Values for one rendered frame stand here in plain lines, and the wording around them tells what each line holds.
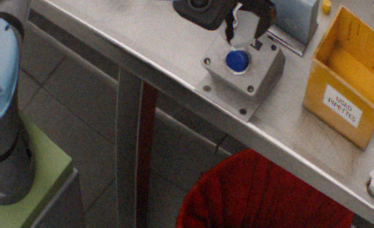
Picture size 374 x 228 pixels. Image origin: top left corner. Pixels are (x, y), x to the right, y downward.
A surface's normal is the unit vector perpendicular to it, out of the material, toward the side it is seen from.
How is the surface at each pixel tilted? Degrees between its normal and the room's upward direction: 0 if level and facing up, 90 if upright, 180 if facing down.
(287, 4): 90
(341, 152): 0
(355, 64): 0
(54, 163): 2
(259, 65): 30
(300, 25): 90
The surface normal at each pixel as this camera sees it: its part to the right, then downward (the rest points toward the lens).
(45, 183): 0.11, -0.55
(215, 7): -0.21, -0.20
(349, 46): -0.55, 0.66
